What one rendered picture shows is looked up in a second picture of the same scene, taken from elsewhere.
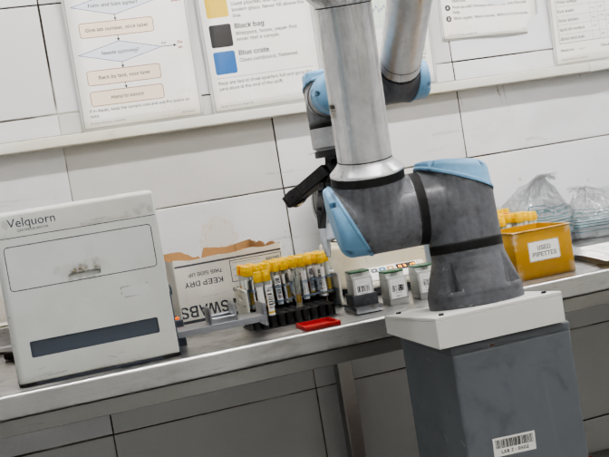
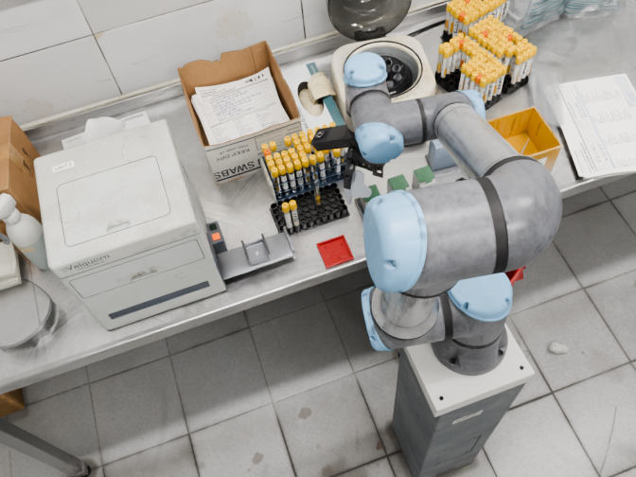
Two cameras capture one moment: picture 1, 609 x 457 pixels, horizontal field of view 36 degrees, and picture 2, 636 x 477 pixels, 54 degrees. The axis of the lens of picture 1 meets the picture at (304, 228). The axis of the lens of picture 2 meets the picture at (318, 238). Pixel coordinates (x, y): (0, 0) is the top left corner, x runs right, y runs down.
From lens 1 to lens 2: 141 cm
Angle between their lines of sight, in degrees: 56
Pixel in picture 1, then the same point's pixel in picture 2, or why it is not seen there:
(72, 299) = (136, 290)
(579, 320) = not seen: hidden behind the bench
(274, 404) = not seen: hidden behind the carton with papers
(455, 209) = (473, 334)
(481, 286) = (476, 368)
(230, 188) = not seen: outside the picture
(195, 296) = (225, 164)
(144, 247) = (192, 252)
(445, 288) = (448, 355)
